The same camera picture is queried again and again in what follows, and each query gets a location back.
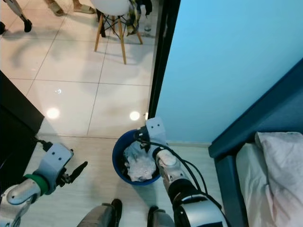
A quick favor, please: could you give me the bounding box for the white chair with wooden legs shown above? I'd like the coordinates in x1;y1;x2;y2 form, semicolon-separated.
90;0;145;65

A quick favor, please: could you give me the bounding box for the black door frame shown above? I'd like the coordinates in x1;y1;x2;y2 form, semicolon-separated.
147;0;181;120

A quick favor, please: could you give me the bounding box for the white crumpled rubbish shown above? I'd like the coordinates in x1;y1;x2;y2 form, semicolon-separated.
122;141;158;183

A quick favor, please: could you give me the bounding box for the patterned hanging cloth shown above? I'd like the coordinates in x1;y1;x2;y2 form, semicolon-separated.
125;0;153;36

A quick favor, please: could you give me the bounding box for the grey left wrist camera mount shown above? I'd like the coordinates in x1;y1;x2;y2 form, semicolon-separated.
35;143;75;184

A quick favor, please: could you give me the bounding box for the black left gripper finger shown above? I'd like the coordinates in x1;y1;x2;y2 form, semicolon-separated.
71;161;89;182

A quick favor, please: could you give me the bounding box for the black wardrobe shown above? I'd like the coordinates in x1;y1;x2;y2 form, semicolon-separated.
0;71;46;190

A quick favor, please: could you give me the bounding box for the person in tan sandals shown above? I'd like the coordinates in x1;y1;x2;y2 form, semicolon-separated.
45;0;96;16

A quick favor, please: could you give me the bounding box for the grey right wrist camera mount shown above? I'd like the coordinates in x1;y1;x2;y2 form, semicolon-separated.
144;117;169;150

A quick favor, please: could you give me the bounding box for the dark blue bed frame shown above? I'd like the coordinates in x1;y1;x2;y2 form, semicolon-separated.
208;57;303;227

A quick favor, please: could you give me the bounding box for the person with black shoes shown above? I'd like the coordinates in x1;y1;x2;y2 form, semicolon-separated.
0;0;34;36

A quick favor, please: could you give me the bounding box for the pink dotted pillow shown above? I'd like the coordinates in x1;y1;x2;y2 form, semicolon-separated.
255;131;303;227

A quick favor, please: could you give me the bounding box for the blue round waste bin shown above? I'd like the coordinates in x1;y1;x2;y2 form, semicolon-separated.
112;129;165;186

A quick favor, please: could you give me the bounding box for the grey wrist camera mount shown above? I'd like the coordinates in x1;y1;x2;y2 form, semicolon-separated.
144;117;169;150
35;143;75;184

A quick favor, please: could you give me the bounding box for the grey robot left leg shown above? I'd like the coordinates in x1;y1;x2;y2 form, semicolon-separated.
76;199;123;227

